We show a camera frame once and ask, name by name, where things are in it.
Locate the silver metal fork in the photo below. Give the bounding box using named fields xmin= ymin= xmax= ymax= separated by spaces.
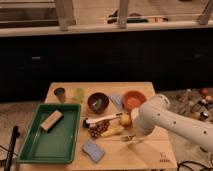
xmin=121 ymin=135 xmax=136 ymax=142

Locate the white plastic cup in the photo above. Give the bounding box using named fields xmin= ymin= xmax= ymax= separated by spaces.
xmin=131 ymin=108 xmax=139 ymax=125

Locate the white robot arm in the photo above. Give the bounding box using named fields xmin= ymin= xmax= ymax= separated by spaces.
xmin=133 ymin=94 xmax=213 ymax=152

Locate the green translucent plastic cup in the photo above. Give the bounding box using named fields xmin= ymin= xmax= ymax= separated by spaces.
xmin=73 ymin=88 xmax=85 ymax=103

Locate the dark metal cup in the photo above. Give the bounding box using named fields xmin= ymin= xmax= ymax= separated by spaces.
xmin=54 ymin=87 xmax=66 ymax=103

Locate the yellow toy banana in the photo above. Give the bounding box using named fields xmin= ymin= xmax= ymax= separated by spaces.
xmin=101 ymin=126 xmax=124 ymax=137

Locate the yellow toy lemon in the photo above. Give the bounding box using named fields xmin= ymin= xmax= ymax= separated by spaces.
xmin=120 ymin=114 xmax=132 ymax=126

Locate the orange bowl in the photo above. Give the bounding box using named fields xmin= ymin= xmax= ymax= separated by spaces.
xmin=122 ymin=90 xmax=147 ymax=110

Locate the toy grape bunch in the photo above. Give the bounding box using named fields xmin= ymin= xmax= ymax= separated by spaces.
xmin=89 ymin=120 xmax=110 ymax=139

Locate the grey blue cloth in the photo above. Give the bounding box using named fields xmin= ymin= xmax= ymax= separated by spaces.
xmin=109 ymin=94 xmax=123 ymax=110

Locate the blue sponge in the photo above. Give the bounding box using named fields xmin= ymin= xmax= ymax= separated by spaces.
xmin=82 ymin=139 xmax=105 ymax=163

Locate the dark brown bowl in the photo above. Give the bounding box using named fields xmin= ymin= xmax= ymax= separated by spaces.
xmin=87 ymin=92 xmax=109 ymax=114

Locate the pile of bottles on floor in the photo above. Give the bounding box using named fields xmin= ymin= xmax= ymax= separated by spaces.
xmin=176 ymin=87 xmax=213 ymax=124

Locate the green plastic tray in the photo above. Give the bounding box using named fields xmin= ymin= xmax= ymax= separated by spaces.
xmin=17 ymin=103 xmax=81 ymax=164

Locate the wooden block in tray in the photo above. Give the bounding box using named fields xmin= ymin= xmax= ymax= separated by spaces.
xmin=40 ymin=110 xmax=63 ymax=132

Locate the black stand pole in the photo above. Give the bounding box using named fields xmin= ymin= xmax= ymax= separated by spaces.
xmin=4 ymin=126 xmax=19 ymax=171

